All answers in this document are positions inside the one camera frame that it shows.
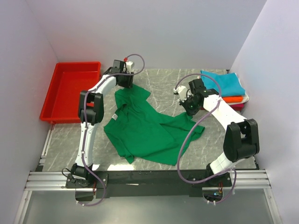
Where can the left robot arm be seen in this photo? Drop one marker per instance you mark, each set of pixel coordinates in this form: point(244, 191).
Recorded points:
point(91, 114)

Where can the orange folded shirt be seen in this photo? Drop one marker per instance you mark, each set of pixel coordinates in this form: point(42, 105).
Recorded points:
point(233, 99)

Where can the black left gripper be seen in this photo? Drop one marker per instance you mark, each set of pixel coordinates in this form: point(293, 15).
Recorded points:
point(126, 81)

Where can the green t shirt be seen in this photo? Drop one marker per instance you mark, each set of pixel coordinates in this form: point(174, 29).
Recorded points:
point(137, 130)

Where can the aluminium rail frame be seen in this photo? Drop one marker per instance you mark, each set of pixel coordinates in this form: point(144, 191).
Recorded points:
point(39, 180)

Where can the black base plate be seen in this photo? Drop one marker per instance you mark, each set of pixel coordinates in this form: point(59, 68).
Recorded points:
point(143, 183)

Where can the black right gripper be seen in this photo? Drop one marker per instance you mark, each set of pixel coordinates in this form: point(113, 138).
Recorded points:
point(189, 105)

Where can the red plastic bin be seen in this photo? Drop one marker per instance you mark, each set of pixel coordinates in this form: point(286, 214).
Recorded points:
point(62, 99)

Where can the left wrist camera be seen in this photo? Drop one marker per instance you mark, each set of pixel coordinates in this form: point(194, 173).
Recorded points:
point(129, 65)

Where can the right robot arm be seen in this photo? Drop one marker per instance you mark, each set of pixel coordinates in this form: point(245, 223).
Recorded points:
point(241, 138)

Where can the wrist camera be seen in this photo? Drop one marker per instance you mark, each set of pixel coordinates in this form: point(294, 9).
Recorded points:
point(181, 91)
point(129, 65)

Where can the magenta folded shirt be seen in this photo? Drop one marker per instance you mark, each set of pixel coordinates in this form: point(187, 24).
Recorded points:
point(237, 107)

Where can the teal folded shirt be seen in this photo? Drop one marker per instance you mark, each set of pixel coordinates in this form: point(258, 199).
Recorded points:
point(229, 84)

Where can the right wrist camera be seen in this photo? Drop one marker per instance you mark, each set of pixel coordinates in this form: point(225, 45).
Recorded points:
point(181, 91)

